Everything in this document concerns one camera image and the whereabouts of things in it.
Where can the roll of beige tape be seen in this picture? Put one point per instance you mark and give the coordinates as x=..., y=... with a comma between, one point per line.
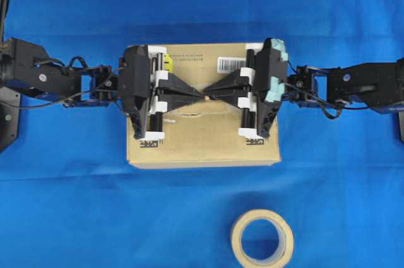
x=262, y=238

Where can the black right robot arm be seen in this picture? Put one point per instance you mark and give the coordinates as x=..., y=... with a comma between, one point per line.
x=378, y=85

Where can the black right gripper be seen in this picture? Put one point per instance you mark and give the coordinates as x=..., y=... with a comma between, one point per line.
x=265, y=73

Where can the blue table cloth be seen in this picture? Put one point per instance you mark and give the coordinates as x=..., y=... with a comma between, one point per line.
x=69, y=198

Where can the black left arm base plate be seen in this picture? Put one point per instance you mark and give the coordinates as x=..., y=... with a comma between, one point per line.
x=9, y=117

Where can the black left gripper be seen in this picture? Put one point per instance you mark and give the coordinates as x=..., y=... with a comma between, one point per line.
x=140, y=72

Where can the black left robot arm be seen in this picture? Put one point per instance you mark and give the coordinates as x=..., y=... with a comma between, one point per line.
x=28, y=69

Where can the brown cardboard box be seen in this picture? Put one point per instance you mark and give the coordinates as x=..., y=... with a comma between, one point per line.
x=204, y=134

